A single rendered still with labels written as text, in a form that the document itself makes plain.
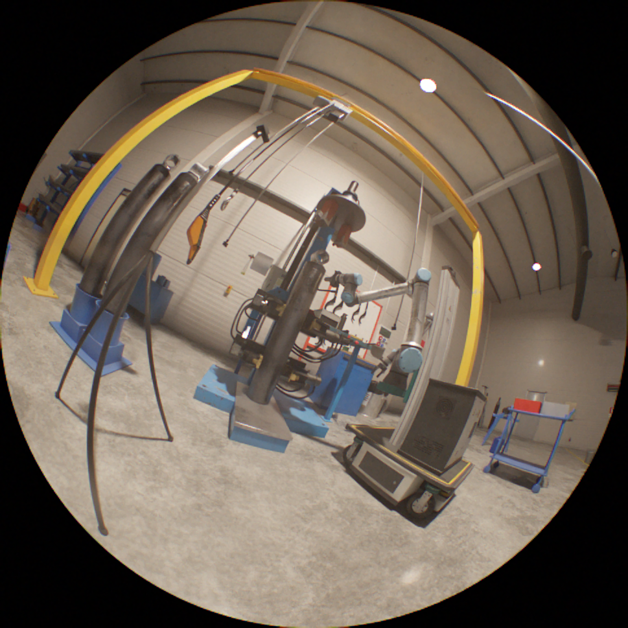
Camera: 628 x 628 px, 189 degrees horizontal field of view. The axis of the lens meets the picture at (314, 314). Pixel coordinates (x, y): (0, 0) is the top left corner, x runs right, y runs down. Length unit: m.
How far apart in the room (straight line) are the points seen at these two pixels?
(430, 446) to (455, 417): 0.22
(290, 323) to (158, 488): 1.42
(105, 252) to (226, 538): 1.71
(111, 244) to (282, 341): 1.59
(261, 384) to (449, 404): 1.35
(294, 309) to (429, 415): 1.27
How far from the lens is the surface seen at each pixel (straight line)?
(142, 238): 1.46
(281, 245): 3.98
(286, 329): 1.56
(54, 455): 0.95
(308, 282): 1.64
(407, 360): 1.19
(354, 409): 3.23
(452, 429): 1.20
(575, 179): 6.26
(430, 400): 1.25
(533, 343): 11.68
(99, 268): 1.68
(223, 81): 3.55
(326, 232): 2.48
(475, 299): 3.54
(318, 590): 0.85
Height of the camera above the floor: 0.73
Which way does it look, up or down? 11 degrees up
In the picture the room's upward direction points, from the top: 23 degrees clockwise
